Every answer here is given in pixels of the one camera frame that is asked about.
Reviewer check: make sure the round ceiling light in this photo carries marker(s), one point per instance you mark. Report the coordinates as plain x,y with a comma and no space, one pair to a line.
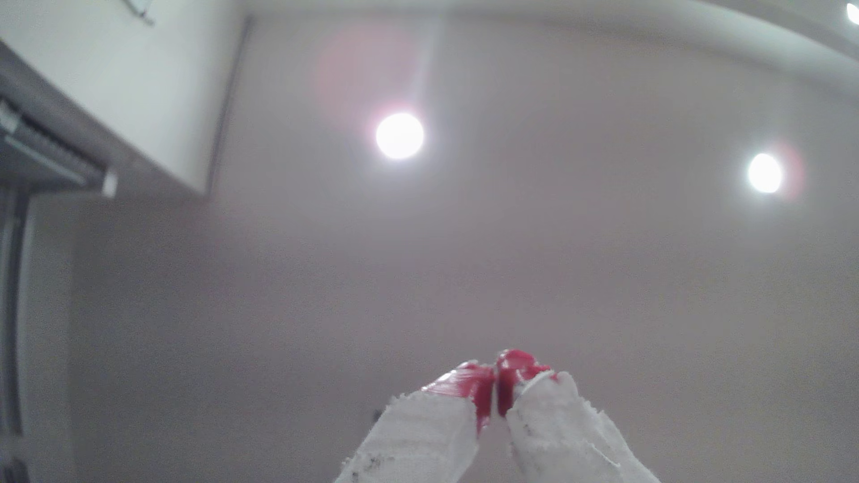
399,135
854,13
765,173

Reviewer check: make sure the gripper finger taped red tip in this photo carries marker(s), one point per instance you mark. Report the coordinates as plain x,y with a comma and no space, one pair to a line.
416,436
564,436

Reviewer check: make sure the dark door frame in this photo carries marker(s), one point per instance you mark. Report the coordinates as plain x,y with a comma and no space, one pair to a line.
10,322

